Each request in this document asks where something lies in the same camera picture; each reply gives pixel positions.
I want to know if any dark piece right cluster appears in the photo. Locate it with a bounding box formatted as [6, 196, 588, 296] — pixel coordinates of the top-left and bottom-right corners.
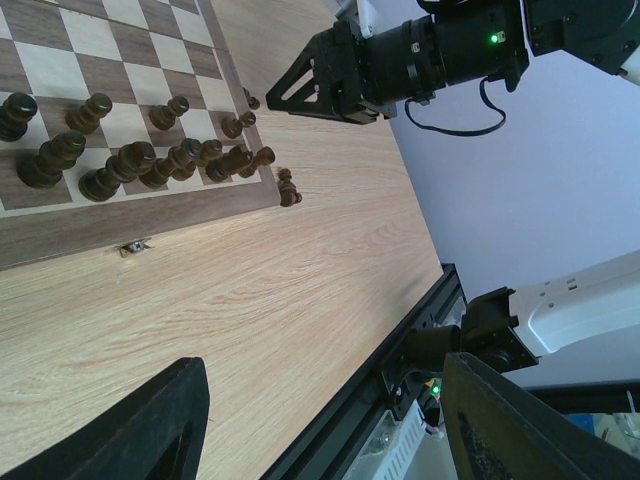
[238, 146, 276, 178]

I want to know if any white pawn right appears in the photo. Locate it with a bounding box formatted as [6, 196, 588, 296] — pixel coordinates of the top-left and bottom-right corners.
[171, 139, 223, 181]

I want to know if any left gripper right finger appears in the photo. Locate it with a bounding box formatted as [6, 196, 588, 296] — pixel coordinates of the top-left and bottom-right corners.
[442, 353, 639, 479]

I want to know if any dark piece lowest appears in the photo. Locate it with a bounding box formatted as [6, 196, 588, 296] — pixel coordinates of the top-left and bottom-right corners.
[205, 145, 253, 183]

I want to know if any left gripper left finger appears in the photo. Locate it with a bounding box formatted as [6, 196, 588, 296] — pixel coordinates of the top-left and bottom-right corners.
[1, 357, 210, 479]

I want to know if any dark pawn placed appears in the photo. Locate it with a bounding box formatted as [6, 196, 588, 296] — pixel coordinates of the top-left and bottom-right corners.
[65, 92, 113, 135]
[1, 92, 38, 142]
[149, 95, 190, 131]

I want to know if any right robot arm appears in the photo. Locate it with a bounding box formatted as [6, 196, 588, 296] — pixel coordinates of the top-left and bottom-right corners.
[266, 1, 639, 384]

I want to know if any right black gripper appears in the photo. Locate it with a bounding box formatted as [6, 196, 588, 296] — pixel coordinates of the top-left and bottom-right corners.
[266, 1, 529, 125]

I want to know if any grey slotted cable duct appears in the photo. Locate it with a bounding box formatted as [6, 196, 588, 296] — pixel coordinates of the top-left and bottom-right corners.
[343, 401, 445, 479]

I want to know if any dark pawn passed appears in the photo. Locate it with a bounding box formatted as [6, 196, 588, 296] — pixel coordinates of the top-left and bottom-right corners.
[221, 111, 256, 139]

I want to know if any wooden chess board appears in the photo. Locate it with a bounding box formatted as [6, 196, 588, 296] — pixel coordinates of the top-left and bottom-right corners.
[1, 1, 278, 269]

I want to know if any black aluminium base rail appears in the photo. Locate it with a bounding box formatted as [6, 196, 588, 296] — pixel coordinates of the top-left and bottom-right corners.
[262, 264, 465, 479]

